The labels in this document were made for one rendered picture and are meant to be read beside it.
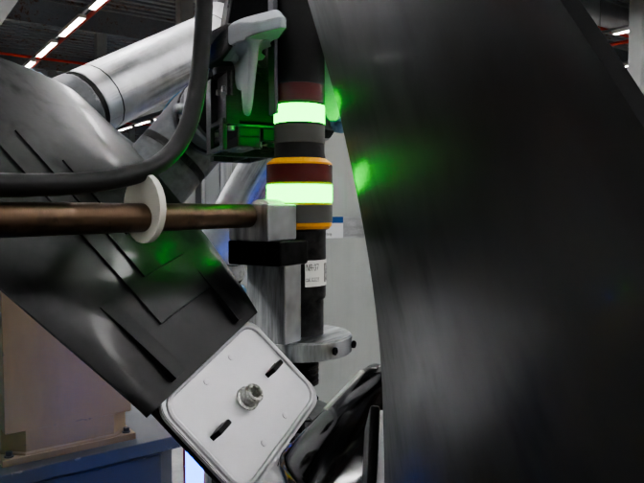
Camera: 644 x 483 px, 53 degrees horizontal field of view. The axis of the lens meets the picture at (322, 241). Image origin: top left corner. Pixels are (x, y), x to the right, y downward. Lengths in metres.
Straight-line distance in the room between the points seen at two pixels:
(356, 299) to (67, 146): 2.12
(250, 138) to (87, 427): 0.66
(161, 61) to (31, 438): 0.55
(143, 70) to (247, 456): 0.52
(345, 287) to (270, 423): 2.09
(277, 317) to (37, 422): 0.66
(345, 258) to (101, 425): 1.54
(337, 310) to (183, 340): 2.10
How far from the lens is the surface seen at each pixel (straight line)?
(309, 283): 0.41
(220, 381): 0.35
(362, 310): 2.48
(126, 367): 0.32
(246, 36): 0.41
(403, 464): 0.16
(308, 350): 0.40
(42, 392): 1.01
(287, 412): 0.37
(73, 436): 1.04
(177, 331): 0.35
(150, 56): 0.79
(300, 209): 0.40
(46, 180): 0.28
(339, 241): 2.41
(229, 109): 0.47
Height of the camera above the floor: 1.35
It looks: 3 degrees down
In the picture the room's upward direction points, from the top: straight up
